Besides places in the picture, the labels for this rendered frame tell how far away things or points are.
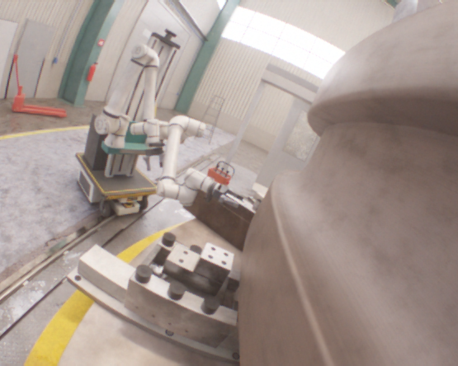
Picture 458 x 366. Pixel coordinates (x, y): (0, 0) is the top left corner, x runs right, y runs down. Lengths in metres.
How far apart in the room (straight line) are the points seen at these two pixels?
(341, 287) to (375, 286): 0.07
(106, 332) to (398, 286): 1.08
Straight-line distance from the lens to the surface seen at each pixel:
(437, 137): 0.50
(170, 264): 0.85
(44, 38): 7.17
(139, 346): 1.11
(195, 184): 1.21
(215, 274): 0.83
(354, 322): 0.41
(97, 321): 1.14
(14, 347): 1.48
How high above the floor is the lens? 1.33
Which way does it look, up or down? 17 degrees down
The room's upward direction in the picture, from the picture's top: 25 degrees clockwise
